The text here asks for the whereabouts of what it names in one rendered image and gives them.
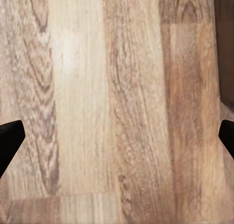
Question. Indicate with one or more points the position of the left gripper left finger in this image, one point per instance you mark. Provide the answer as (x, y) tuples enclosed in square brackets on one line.
[(11, 137)]

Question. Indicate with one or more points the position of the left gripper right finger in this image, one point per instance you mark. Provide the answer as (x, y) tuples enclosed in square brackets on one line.
[(226, 135)]

